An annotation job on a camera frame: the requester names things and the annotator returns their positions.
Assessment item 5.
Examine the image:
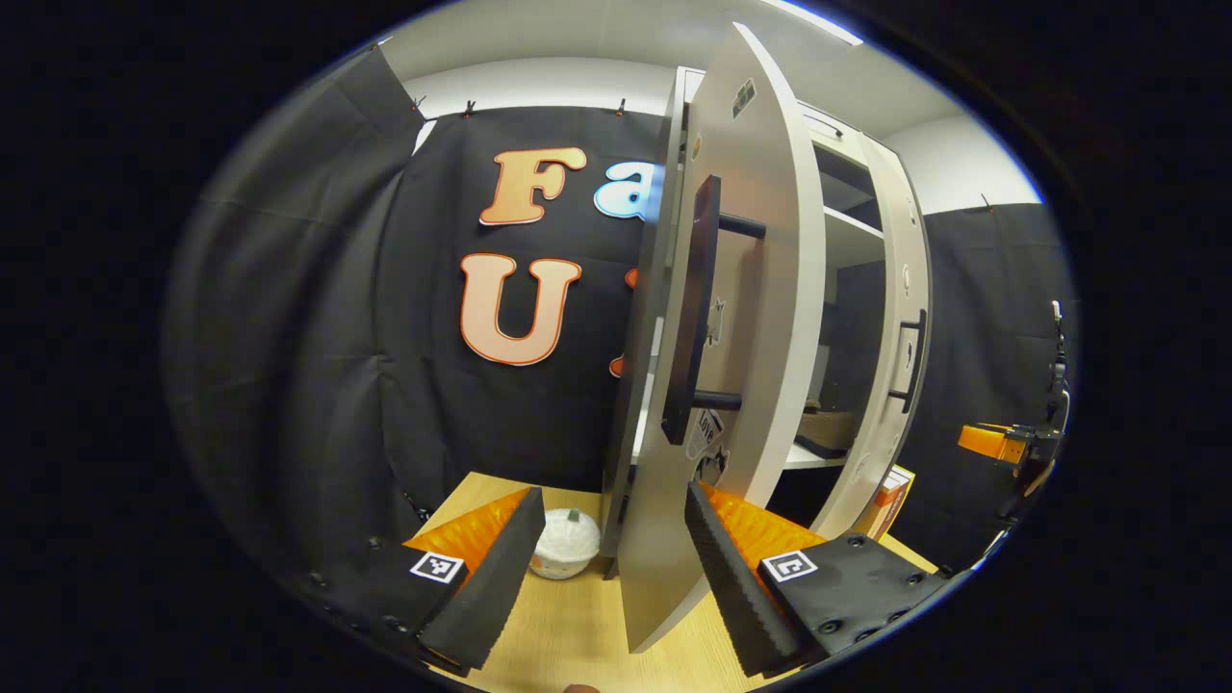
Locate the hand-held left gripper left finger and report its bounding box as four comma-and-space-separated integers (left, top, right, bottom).
289, 486, 547, 677

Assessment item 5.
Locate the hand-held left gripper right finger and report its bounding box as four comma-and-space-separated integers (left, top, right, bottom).
683, 479, 954, 680

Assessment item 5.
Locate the white cabinet door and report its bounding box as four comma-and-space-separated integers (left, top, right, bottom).
616, 21, 829, 655
813, 135, 933, 540

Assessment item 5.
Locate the brown fuzzy shoe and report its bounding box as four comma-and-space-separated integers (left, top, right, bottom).
797, 409, 858, 461

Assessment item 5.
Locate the white shoe cabinet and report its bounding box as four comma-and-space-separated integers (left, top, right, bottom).
599, 65, 901, 578

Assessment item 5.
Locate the white lidded bowl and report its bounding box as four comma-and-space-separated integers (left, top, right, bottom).
527, 507, 603, 580

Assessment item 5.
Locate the orange box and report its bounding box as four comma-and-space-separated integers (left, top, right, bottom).
852, 465, 917, 542

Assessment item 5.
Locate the black backdrop cloth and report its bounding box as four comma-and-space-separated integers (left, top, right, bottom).
770, 197, 1079, 569
164, 46, 675, 578

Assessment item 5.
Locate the ceiling light strip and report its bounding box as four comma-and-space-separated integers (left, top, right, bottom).
760, 0, 864, 47

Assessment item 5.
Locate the black right door handle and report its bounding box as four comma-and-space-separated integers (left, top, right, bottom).
885, 308, 928, 415

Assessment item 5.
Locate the black door handle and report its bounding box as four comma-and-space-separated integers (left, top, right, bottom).
662, 173, 768, 446
885, 308, 928, 415

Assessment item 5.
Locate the black left door handle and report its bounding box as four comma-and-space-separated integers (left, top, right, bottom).
662, 173, 768, 446

